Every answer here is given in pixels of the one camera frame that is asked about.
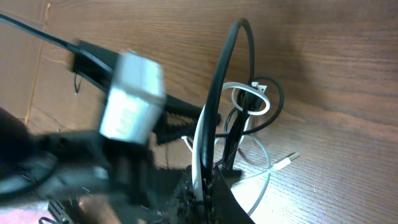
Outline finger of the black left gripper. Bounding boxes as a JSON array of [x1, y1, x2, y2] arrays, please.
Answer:
[[161, 93, 223, 125], [154, 120, 197, 145]]

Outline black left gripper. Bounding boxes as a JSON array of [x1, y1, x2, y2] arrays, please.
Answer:
[[1, 131, 153, 205]]

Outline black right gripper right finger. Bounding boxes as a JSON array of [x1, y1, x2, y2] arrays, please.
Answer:
[[211, 167, 254, 224]]

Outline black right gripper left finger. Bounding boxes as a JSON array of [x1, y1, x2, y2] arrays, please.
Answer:
[[161, 166, 199, 224]]

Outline black USB cable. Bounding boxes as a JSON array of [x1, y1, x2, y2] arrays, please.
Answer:
[[200, 17, 285, 181]]

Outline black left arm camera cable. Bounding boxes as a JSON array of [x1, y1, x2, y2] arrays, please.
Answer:
[[0, 12, 81, 54]]

